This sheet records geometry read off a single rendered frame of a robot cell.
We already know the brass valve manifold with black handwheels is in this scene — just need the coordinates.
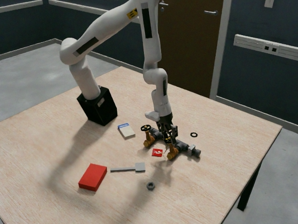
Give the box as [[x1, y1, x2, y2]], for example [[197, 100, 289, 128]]
[[140, 125, 201, 160]]

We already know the red rectangular block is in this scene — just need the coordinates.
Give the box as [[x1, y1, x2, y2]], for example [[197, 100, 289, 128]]
[[78, 163, 107, 192]]

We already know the red tag with gold chain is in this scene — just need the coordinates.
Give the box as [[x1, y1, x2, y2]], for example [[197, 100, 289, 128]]
[[152, 148, 167, 157]]

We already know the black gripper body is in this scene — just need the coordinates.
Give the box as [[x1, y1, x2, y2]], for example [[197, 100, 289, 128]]
[[158, 112, 173, 131]]

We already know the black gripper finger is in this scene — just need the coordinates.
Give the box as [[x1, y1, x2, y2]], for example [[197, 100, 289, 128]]
[[164, 124, 178, 145], [156, 122, 168, 139]]

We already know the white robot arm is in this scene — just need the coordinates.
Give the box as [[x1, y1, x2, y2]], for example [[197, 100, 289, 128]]
[[60, 0, 172, 122]]

